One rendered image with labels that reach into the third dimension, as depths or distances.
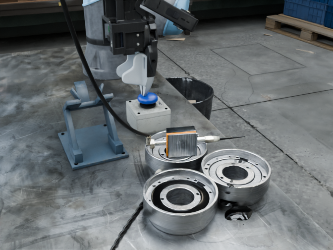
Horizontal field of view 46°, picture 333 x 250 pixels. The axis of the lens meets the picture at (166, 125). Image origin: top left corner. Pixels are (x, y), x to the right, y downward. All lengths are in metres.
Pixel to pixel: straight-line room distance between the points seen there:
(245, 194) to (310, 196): 1.44
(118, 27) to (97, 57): 0.37
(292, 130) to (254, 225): 2.00
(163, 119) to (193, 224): 0.29
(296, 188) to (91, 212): 1.55
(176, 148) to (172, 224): 0.15
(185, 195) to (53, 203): 0.20
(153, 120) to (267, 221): 0.30
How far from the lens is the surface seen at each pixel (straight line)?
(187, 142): 0.63
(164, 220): 0.53
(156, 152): 0.66
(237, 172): 0.64
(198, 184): 0.59
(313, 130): 2.60
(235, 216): 0.58
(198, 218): 0.53
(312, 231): 0.59
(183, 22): 0.72
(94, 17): 1.01
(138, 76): 0.73
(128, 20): 0.70
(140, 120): 0.75
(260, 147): 2.32
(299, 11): 4.73
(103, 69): 1.03
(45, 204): 0.62
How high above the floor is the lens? 1.18
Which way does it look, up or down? 28 degrees down
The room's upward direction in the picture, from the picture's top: straight up
